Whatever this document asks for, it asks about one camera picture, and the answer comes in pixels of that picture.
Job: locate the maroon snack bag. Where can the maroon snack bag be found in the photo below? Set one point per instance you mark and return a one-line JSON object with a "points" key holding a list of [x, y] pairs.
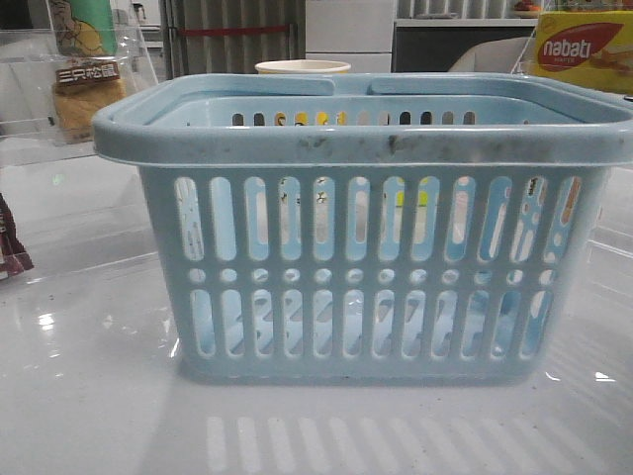
{"points": [[14, 257]]}

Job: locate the yellow popcorn paper cup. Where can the yellow popcorn paper cup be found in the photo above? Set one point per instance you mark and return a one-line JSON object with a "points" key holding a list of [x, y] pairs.
{"points": [[302, 66]]}

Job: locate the clear acrylic display shelf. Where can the clear acrylic display shelf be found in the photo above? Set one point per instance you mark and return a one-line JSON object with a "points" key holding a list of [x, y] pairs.
{"points": [[30, 129]]}

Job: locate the packaged bread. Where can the packaged bread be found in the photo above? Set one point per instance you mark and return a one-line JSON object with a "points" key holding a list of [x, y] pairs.
{"points": [[80, 89]]}

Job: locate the yellow nabati wafer box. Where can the yellow nabati wafer box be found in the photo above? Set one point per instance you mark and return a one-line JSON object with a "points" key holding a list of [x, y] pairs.
{"points": [[588, 49]]}

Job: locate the light blue plastic basket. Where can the light blue plastic basket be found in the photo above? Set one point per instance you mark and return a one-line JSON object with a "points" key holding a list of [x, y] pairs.
{"points": [[368, 227]]}

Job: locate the white cabinet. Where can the white cabinet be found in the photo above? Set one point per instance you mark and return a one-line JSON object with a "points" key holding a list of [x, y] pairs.
{"points": [[360, 33]]}

